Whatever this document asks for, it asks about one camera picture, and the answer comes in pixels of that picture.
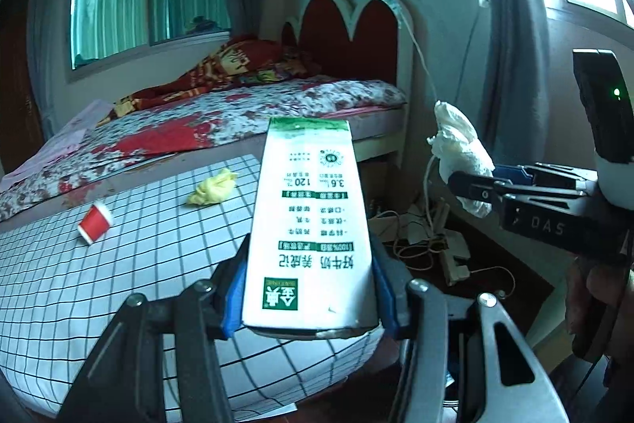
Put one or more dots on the bed with floral sheet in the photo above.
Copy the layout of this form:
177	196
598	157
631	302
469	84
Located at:
247	115

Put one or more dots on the brown wooden door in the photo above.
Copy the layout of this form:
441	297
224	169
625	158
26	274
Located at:
17	96

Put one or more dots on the white black checkered tablecloth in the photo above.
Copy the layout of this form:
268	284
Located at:
74	304

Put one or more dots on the red patterned blanket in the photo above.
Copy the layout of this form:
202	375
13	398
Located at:
223	66

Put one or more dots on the red white headboard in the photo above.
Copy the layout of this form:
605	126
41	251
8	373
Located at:
337	26

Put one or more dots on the red white milk carton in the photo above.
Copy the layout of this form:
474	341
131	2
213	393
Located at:
307	229

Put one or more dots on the white tissue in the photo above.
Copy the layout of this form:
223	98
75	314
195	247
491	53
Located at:
460	140

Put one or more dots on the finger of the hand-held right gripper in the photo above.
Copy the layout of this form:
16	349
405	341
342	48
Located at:
480	190
545	175

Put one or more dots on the pink papers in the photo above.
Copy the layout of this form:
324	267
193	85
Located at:
64	140

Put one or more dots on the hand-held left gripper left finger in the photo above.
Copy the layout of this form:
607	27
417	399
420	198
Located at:
233	299

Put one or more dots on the red paper cup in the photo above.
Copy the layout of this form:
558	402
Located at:
95	224

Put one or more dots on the person's right hand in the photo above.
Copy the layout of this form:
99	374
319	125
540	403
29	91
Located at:
584	299

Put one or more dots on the crumpled yellow paper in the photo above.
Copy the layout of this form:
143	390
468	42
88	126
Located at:
213	187

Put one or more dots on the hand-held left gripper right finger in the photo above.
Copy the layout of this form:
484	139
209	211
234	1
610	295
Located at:
386	296

